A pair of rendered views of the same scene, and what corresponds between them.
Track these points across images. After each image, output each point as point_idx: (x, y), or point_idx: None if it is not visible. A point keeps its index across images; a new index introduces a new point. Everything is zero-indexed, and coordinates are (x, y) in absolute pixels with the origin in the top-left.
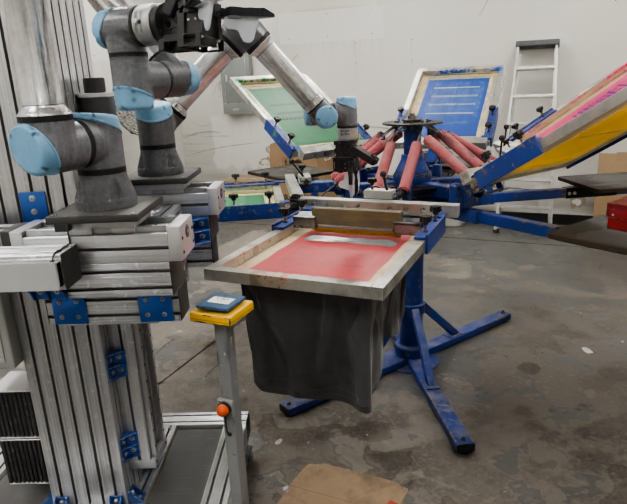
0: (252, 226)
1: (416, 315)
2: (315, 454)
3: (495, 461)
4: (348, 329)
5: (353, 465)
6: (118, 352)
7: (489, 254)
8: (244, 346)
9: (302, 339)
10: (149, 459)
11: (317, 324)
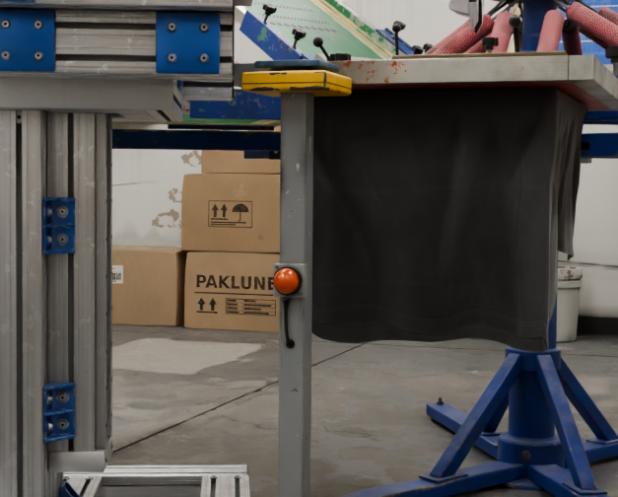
0: (140, 334)
1: (547, 366)
2: None
3: None
4: (507, 180)
5: None
6: (65, 198)
7: None
8: (177, 459)
9: (412, 212)
10: (92, 451)
11: (445, 178)
